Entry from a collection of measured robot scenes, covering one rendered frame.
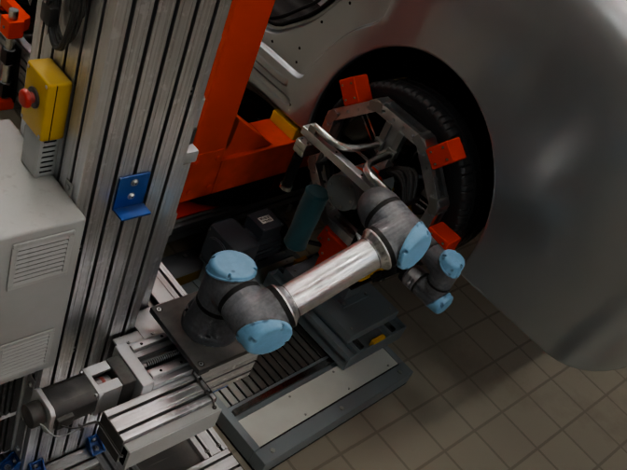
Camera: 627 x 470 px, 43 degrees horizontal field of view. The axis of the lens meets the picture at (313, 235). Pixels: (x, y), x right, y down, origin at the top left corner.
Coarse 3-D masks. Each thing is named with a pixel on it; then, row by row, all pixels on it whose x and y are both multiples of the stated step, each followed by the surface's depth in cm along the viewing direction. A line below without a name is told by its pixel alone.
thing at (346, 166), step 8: (304, 128) 258; (304, 136) 260; (312, 136) 257; (320, 144) 255; (328, 144) 256; (328, 152) 254; (336, 152) 253; (336, 160) 253; (344, 160) 252; (344, 168) 251; (352, 168) 250; (352, 176) 250; (360, 176) 248; (360, 184) 248; (368, 184) 246
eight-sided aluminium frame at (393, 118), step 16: (336, 112) 273; (352, 112) 268; (368, 112) 263; (384, 112) 260; (400, 112) 259; (336, 128) 280; (400, 128) 255; (416, 128) 256; (416, 144) 252; (432, 144) 252; (320, 160) 287; (320, 176) 288; (432, 176) 252; (432, 192) 253; (336, 208) 292; (432, 208) 255; (336, 224) 287; (432, 224) 259; (352, 240) 284
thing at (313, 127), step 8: (312, 128) 256; (320, 128) 255; (384, 128) 259; (320, 136) 255; (328, 136) 253; (376, 136) 262; (384, 136) 260; (336, 144) 252; (344, 144) 253; (360, 144) 256; (368, 144) 258; (376, 144) 260
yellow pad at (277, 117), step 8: (272, 112) 309; (280, 112) 309; (272, 120) 311; (280, 120) 308; (288, 120) 306; (280, 128) 309; (288, 128) 306; (296, 128) 304; (288, 136) 307; (296, 136) 306
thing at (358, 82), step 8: (344, 80) 266; (352, 80) 264; (360, 80) 266; (368, 80) 268; (344, 88) 267; (352, 88) 265; (360, 88) 266; (368, 88) 268; (344, 96) 268; (352, 96) 266; (360, 96) 265; (368, 96) 268; (344, 104) 269
